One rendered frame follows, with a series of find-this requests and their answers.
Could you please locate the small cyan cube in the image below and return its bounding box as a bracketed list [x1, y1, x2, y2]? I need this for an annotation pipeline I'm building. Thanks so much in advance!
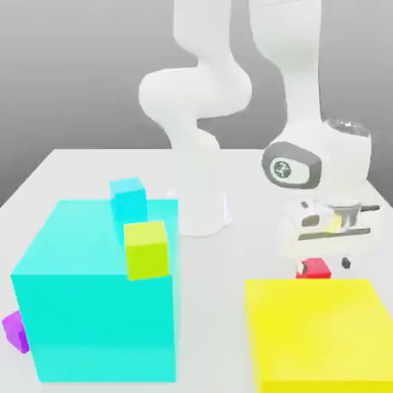
[108, 177, 148, 243]

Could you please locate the large yellow box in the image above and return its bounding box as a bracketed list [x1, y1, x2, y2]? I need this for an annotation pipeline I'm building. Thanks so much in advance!
[243, 278, 393, 393]

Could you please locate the small red cube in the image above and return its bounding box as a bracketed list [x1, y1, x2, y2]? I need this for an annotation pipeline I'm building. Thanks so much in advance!
[295, 257, 332, 280]

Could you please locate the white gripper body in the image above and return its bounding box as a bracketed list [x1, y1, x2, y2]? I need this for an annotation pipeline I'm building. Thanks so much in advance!
[279, 223, 374, 266]

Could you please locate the small lime cube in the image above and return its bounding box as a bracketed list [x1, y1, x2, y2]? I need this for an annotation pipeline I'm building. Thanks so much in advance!
[123, 220, 170, 282]

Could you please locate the large turquoise box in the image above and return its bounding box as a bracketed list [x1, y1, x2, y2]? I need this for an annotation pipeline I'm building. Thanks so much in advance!
[10, 198, 180, 384]

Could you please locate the small purple cube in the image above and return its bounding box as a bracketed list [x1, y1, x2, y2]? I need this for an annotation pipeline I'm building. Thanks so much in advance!
[1, 309, 31, 355]

